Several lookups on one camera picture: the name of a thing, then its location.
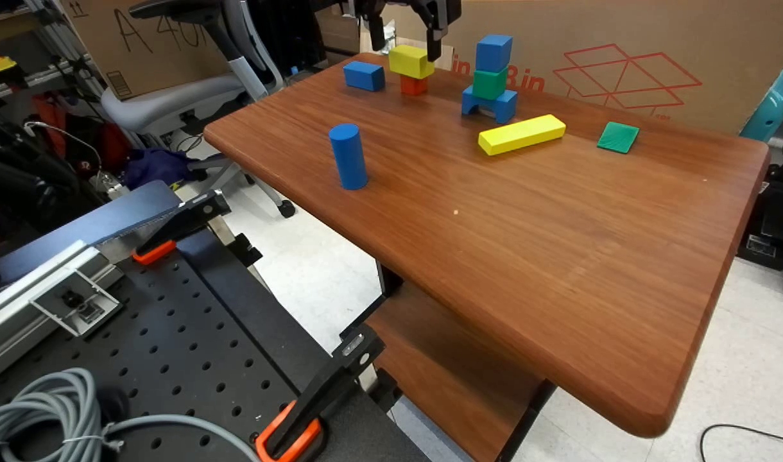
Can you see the large cardboard panel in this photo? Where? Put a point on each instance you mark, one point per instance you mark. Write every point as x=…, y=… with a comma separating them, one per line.
x=696, y=62

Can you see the orange block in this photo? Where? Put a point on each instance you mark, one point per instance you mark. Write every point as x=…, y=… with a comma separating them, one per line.
x=413, y=89

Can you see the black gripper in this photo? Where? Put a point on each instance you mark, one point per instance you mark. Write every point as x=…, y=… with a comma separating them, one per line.
x=429, y=12

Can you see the green cube block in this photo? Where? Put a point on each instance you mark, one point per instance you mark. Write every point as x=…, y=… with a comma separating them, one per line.
x=489, y=86

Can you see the blue cylinder block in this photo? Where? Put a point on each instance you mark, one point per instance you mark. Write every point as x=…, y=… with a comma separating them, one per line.
x=348, y=154

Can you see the blue rectangular block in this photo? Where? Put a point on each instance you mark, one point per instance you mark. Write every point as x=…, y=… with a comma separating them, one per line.
x=365, y=74

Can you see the flat green block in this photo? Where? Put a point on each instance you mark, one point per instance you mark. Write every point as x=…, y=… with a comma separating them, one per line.
x=616, y=136

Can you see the long yellow flat block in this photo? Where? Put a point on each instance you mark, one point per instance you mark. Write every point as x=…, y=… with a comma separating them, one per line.
x=521, y=133

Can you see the aluminium extrusion rail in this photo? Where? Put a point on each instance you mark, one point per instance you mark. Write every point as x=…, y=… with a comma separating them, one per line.
x=73, y=291

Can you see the blue arch block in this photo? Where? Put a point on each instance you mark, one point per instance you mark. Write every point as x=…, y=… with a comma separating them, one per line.
x=502, y=109

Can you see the black perforated board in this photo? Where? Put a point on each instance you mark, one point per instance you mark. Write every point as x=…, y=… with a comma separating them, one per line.
x=197, y=363

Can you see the black orange clamp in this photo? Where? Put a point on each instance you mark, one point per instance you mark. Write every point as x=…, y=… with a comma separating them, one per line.
x=188, y=219
x=294, y=432

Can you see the yellow rectangular block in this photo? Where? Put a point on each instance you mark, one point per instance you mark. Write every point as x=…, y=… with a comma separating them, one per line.
x=408, y=62

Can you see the blue cube top block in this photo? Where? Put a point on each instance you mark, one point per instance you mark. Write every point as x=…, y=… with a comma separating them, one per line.
x=493, y=51

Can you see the white office chair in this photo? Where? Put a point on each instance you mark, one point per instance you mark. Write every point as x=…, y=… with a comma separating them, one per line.
x=252, y=71

